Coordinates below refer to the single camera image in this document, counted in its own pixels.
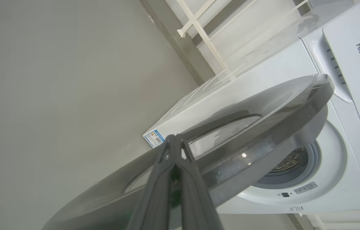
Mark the white metal rack frame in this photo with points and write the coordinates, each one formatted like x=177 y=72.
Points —
x=204 y=35

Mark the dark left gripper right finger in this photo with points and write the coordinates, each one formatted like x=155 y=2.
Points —
x=196 y=201

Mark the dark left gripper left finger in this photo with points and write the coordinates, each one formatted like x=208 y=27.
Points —
x=156 y=198

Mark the round black glass washer door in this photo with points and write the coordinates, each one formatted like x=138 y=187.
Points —
x=263 y=105

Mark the white front-load washing machine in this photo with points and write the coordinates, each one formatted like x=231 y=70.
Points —
x=263 y=73

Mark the white Hisense detergent drawer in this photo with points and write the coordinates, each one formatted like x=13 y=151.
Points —
x=352 y=64

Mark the blue energy label sticker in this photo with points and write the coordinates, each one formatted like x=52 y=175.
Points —
x=154 y=138

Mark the steel washer drum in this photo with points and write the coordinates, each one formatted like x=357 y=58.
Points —
x=290 y=161

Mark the grey warning label sticker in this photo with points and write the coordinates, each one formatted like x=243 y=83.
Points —
x=306 y=187

